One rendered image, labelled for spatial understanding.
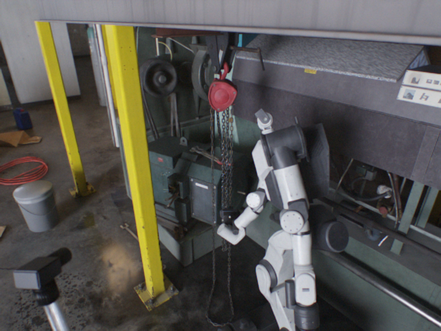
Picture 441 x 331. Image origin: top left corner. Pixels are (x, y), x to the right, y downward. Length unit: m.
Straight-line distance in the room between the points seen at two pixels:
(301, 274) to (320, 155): 0.45
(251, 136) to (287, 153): 1.46
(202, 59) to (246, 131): 0.67
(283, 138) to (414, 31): 0.58
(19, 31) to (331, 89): 6.43
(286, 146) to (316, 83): 0.80
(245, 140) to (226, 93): 0.96
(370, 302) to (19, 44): 7.01
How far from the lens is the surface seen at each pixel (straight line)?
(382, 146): 1.66
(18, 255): 2.97
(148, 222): 1.83
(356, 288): 2.08
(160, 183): 2.19
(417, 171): 1.63
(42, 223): 3.08
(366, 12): 0.63
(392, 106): 1.61
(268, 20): 0.76
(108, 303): 2.31
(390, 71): 1.59
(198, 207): 2.05
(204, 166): 1.95
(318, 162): 1.23
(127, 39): 1.48
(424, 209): 2.10
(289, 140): 1.06
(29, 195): 2.97
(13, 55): 7.34
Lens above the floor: 1.73
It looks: 27 degrees down
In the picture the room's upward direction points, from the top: straight up
